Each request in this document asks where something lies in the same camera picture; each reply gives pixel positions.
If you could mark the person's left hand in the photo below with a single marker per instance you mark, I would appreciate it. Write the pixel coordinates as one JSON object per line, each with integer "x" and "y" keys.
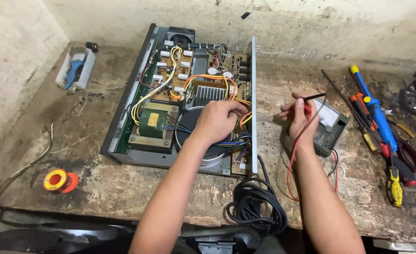
{"x": 215, "y": 121}

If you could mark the person's right hand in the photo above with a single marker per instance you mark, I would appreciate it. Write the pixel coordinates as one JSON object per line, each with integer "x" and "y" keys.
{"x": 301, "y": 123}

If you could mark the person's left fingers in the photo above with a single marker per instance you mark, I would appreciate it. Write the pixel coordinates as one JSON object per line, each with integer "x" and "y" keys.
{"x": 238, "y": 112}

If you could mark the red multimeter probe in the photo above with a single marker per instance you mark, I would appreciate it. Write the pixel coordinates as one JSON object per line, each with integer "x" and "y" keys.
{"x": 307, "y": 111}

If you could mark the black multimeter probe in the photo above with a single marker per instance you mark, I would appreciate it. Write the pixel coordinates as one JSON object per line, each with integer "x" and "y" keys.
{"x": 315, "y": 96}

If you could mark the silver finned heat sink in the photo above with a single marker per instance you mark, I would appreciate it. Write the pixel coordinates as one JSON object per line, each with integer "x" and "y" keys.
{"x": 209, "y": 94}

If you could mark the black toroidal transformer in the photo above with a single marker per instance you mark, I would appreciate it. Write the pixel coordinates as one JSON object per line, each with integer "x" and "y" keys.
{"x": 188, "y": 121}

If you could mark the brown circuit board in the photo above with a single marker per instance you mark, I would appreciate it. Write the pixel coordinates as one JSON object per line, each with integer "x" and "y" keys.
{"x": 188, "y": 72}

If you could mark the green laminated transformer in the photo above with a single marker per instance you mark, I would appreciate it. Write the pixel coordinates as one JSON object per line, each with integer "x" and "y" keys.
{"x": 152, "y": 123}

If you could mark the grey analog multimeter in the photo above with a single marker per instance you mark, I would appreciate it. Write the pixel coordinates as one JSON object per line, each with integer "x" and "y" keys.
{"x": 329, "y": 128}

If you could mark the black cooling fan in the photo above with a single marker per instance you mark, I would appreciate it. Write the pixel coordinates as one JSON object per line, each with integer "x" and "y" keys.
{"x": 179, "y": 36}

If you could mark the thin dark metal rod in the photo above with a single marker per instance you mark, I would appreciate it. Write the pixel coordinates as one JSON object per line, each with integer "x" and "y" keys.
{"x": 338, "y": 90}

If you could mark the open grey amplifier chassis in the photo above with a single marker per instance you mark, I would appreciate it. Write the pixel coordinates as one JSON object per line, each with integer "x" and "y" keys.
{"x": 123, "y": 141}

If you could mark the orange black screwdriver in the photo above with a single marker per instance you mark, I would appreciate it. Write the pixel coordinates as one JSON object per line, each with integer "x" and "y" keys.
{"x": 361, "y": 105}

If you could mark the blue yellow solder sucker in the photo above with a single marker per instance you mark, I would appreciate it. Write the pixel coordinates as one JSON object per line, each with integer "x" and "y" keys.
{"x": 377, "y": 113}

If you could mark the white plastic tray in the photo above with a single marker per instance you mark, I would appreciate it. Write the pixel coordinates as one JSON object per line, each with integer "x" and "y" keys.
{"x": 84, "y": 70}

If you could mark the small dark coil part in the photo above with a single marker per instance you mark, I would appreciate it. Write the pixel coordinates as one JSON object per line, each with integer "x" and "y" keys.
{"x": 92, "y": 47}

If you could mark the yellow black screwdriver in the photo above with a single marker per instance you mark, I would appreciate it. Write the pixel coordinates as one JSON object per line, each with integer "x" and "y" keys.
{"x": 394, "y": 185}

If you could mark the black power socket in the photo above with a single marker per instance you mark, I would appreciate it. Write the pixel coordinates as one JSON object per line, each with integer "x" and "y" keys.
{"x": 411, "y": 100}

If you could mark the orange yellow solder spool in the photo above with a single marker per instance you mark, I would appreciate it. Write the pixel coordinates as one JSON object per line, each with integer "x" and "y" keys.
{"x": 56, "y": 180}

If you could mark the black seat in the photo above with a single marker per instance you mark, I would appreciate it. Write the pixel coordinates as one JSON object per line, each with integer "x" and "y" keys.
{"x": 52, "y": 240}

